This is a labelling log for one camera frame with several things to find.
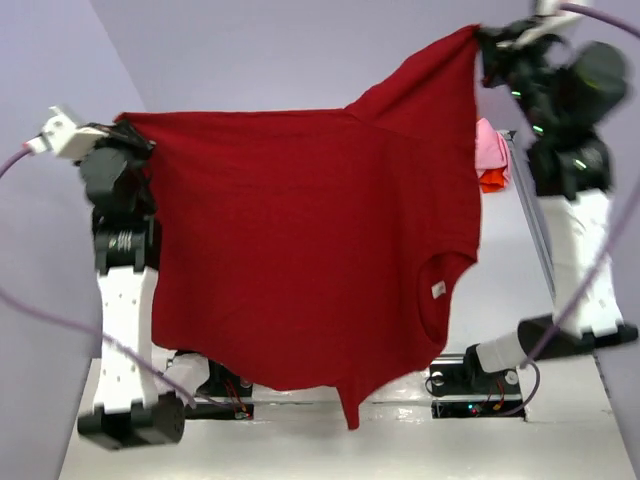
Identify pink t shirt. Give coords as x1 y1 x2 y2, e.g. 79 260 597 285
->
475 118 511 181

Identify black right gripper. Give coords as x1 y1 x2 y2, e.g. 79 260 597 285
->
482 14 568 139

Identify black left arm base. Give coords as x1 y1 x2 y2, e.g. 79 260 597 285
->
185 361 254 421

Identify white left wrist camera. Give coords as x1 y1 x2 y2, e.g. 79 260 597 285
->
23 106 109 160

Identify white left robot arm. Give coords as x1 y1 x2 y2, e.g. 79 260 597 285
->
77 120 185 451

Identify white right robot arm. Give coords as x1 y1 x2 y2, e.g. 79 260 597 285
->
460 19 638 392

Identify dark red t shirt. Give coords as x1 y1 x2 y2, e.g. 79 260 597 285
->
124 25 481 429

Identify orange t shirt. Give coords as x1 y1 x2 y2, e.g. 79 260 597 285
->
479 169 509 194

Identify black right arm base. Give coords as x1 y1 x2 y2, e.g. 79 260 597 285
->
424 353 526 420

